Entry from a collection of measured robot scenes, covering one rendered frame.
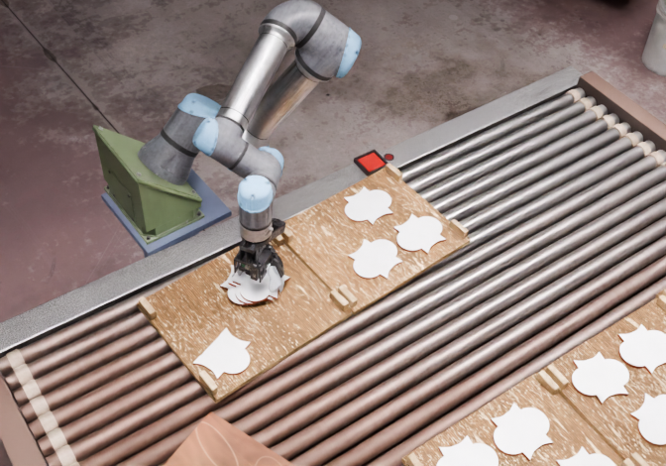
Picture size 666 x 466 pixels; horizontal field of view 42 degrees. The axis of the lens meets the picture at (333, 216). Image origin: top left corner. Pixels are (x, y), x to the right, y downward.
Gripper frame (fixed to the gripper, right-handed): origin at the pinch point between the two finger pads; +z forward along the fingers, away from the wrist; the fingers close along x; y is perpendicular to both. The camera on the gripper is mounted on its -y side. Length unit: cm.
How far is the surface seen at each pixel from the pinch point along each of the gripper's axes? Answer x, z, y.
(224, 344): 0.2, 2.3, 19.9
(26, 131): -170, 97, -98
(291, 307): 9.7, 3.1, 2.6
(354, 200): 9.7, 2.3, -37.7
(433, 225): 33, 2, -39
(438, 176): 27, 5, -60
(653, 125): 81, 2, -108
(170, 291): -19.8, 3.1, 11.3
